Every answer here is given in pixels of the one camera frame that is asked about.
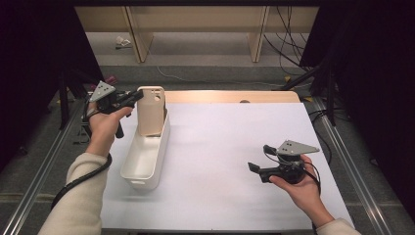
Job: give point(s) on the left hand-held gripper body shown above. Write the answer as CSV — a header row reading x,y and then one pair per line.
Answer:
x,y
106,98

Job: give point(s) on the dark round table grommet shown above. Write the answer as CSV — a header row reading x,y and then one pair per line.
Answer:
x,y
244,101

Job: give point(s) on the person's right hand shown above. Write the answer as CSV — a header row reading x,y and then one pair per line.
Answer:
x,y
306,192

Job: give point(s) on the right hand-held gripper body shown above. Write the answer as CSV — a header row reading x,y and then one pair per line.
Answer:
x,y
290,171

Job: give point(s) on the aluminium floor rail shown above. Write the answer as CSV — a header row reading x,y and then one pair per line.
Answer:
x,y
32,192
359,182

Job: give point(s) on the peach phone case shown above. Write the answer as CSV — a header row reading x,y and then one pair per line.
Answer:
x,y
150,112

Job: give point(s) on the black curtain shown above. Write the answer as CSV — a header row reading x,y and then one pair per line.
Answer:
x,y
29,65
381,81

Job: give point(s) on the crumpled white wrapper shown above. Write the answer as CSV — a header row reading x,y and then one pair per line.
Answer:
x,y
122,41

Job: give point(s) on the black metal stand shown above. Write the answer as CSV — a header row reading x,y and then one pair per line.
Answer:
x,y
63,104
331,98

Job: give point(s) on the white table sheet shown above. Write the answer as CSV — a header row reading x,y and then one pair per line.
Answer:
x,y
228,196

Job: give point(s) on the beige wooden shelf unit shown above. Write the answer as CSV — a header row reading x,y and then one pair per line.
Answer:
x,y
195,18

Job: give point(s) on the white storage box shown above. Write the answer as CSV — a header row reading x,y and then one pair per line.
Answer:
x,y
143,160

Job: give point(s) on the pink object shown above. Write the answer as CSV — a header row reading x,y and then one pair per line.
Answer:
x,y
111,79

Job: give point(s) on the yellow tape piece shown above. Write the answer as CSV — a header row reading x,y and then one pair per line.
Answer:
x,y
308,99
287,78

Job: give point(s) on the person's left hand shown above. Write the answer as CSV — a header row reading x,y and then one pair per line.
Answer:
x,y
102,130

